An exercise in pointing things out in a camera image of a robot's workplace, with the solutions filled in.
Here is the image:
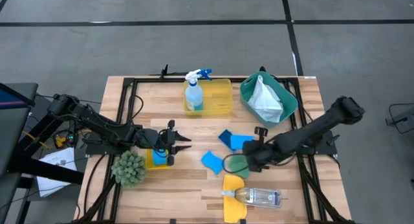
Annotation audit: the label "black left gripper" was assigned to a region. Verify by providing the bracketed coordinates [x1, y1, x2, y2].
[138, 119, 193, 167]

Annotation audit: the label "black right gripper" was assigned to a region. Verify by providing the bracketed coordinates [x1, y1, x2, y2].
[241, 126, 282, 173]

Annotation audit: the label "wavy light blue sponge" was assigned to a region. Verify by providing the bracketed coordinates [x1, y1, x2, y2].
[201, 150, 225, 176]

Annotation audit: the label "clear pump bottle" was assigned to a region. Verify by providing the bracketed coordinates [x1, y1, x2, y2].
[221, 186, 283, 209]

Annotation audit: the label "spray bottle with blue trigger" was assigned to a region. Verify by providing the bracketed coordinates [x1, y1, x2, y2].
[184, 68, 213, 112]

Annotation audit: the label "white cloth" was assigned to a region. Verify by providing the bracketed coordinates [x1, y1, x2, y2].
[247, 74, 285, 124]

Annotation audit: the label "green cloth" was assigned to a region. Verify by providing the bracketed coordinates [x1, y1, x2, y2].
[226, 152, 250, 180]

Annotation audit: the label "yellow slotted plastic basket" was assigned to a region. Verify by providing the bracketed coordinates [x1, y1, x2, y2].
[144, 148, 171, 170]

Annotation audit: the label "dark blue sponge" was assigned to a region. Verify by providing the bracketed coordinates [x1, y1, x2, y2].
[217, 129, 234, 152]

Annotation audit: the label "teal plastic bin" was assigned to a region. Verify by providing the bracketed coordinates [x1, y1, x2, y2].
[239, 71, 299, 129]

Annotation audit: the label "green artificial plant ball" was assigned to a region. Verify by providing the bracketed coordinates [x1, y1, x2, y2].
[111, 150, 147, 188]

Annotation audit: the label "yellow translucent plastic bin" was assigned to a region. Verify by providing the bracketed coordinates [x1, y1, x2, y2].
[182, 78, 234, 117]

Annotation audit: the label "yellow cloth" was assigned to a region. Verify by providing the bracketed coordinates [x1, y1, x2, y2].
[222, 174, 248, 224]

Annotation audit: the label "black control box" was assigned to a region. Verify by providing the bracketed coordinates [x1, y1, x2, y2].
[67, 129, 78, 148]

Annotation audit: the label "white paper sheets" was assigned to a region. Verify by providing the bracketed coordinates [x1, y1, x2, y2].
[36, 147, 78, 198]

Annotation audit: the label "black side table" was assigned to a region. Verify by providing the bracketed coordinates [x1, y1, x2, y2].
[0, 82, 85, 224]

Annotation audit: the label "dark laptop with blue screen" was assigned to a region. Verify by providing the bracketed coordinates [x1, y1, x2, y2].
[0, 82, 39, 110]

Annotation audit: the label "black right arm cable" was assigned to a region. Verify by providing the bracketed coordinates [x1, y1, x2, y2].
[222, 152, 252, 175]

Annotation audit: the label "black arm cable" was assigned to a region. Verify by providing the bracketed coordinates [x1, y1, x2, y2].
[128, 94, 145, 124]
[222, 152, 252, 175]

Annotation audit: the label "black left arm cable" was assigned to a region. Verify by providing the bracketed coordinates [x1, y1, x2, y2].
[128, 94, 145, 124]

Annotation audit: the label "black rear clamp bracket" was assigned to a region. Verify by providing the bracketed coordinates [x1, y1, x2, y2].
[150, 64, 208, 78]

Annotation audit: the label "black aluminium table frame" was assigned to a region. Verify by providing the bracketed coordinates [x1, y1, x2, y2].
[69, 75, 356, 224]

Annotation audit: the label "yellow cable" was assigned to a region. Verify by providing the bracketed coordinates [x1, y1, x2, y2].
[21, 129, 67, 150]

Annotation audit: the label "grey floor device with cable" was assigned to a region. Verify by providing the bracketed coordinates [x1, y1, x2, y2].
[384, 102, 414, 136]

